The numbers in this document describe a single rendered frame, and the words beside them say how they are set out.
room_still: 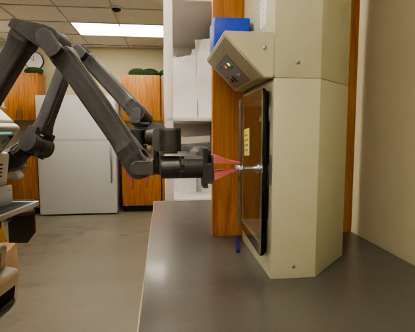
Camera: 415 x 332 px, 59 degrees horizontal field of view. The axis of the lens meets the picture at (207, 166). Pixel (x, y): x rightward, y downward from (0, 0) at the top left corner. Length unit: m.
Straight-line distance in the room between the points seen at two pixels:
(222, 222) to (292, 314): 0.54
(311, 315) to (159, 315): 0.29
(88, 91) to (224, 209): 0.58
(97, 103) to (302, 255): 0.62
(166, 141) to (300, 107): 0.33
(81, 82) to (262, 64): 0.44
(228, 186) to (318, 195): 0.40
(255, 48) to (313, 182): 0.33
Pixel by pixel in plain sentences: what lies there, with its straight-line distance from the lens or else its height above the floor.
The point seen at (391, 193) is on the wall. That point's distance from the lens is 1.24.
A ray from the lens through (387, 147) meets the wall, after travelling 1.25.
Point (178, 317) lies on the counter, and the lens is 0.76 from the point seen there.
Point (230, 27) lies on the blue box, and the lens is 1.08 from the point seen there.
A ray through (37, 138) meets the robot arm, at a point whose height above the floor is 1.26.
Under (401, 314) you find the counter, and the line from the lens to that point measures 0.85.
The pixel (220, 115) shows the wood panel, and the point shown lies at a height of 1.34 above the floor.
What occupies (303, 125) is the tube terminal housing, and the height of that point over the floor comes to 1.30.
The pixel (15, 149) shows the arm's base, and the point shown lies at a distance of 1.54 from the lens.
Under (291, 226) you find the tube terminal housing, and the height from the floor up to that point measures 1.07.
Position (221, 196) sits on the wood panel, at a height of 1.07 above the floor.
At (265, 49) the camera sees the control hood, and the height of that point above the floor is 1.47.
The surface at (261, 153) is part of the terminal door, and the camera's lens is 0.87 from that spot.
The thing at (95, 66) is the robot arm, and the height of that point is 1.53.
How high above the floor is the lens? 1.29
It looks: 6 degrees down
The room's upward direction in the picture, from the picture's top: straight up
